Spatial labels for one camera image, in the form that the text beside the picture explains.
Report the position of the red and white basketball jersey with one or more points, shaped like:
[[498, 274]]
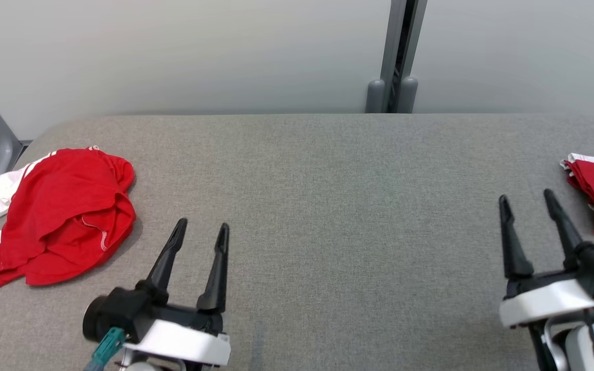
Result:
[[65, 216]]

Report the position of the grey partition post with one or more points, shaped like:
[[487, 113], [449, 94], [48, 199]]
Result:
[[392, 41]]

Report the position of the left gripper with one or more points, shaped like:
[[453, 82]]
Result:
[[183, 340]]

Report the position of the grey cylindrical post foot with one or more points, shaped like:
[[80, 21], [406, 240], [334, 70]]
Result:
[[408, 95]]

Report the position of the grey vertical post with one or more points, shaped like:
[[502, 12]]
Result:
[[375, 98]]

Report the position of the teal left camera connector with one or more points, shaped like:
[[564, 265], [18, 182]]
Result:
[[106, 348]]

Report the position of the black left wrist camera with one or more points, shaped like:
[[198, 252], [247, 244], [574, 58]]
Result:
[[116, 314]]

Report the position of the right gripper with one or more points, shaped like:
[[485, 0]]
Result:
[[544, 301]]

